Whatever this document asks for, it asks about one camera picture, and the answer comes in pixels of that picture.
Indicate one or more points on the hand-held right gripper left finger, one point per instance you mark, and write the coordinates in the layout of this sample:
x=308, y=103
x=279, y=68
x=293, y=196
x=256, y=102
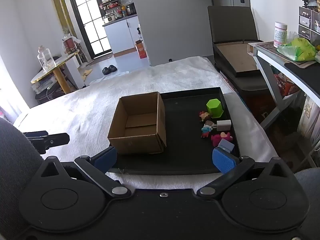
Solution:
x=105, y=158

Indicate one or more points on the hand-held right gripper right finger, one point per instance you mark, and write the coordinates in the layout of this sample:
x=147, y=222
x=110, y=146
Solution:
x=223, y=161

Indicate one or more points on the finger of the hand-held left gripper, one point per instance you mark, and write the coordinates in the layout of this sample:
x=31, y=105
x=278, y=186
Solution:
x=36, y=133
x=53, y=141

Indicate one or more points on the grey beige block toy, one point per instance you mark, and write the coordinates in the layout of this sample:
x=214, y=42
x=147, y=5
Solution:
x=226, y=145

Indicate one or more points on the pink toy animal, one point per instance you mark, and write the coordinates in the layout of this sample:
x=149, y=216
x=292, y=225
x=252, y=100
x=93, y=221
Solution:
x=217, y=138

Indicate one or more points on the red small toy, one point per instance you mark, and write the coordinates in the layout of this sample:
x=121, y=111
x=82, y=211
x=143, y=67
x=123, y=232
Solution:
x=206, y=130

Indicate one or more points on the brown cardboard box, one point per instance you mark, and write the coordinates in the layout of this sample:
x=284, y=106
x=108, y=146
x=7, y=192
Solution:
x=137, y=142

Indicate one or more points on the black tray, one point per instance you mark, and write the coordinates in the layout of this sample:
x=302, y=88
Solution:
x=185, y=150

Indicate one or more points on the person's left leg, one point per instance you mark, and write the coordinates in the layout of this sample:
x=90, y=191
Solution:
x=15, y=167

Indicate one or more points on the person's leg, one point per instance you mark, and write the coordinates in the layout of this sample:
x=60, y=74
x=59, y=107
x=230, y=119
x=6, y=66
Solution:
x=310, y=187
x=15, y=167

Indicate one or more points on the brown-haired small figurine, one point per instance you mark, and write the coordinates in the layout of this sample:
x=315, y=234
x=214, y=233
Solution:
x=205, y=116

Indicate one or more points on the white fluffy blanket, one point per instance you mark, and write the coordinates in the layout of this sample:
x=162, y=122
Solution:
x=87, y=105

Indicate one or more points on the green hexagonal cup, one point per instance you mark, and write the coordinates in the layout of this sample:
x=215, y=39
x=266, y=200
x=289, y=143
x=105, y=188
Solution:
x=215, y=108

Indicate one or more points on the round table with gold edge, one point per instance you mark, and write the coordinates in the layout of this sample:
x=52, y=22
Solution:
x=57, y=66

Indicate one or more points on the beige slippers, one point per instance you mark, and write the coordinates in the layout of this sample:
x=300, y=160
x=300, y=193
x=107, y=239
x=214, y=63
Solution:
x=86, y=72

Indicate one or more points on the clear glass bottle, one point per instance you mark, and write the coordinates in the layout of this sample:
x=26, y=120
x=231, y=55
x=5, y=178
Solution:
x=46, y=57

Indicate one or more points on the black slipper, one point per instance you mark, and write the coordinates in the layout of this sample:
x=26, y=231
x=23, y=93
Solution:
x=112, y=68
x=105, y=70

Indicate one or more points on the person's right leg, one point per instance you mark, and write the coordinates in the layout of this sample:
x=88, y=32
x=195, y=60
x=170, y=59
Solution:
x=310, y=187

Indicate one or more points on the red box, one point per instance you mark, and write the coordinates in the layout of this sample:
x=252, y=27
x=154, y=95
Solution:
x=69, y=45

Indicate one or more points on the patterned cloth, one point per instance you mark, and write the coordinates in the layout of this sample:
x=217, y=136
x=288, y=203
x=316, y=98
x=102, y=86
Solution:
x=308, y=120

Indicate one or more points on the orange basket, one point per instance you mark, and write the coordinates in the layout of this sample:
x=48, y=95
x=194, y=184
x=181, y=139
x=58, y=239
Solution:
x=286, y=86

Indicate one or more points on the white desk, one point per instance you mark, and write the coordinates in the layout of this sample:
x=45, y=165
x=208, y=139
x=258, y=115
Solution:
x=262, y=55

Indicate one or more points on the orange cardboard box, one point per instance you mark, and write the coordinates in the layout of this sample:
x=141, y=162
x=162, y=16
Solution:
x=141, y=50

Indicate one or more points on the black desk mat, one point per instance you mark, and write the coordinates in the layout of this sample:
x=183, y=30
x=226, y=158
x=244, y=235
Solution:
x=305, y=75

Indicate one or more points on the black framed glass door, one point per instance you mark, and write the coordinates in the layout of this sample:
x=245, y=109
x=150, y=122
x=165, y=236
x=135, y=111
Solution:
x=71, y=17

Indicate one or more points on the brown patterned board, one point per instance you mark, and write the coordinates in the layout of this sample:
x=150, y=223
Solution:
x=266, y=46

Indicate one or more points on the white kitchen cabinet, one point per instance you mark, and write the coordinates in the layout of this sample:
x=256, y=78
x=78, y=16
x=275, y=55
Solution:
x=120, y=35

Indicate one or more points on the spray bottle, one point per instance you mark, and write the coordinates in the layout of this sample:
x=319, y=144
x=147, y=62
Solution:
x=139, y=33

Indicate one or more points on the green plastic bag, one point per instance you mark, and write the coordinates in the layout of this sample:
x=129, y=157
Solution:
x=297, y=48

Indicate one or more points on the dark grey headboard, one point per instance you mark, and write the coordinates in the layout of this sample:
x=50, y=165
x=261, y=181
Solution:
x=232, y=25

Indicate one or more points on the white jar with pink label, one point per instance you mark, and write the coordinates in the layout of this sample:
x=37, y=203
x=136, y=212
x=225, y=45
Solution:
x=280, y=33

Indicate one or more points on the grey drawer organizer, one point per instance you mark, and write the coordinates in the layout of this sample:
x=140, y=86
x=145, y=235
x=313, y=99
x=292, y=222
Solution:
x=306, y=22

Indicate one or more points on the yellow wooden frame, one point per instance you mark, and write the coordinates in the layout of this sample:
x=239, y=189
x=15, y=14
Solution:
x=60, y=12

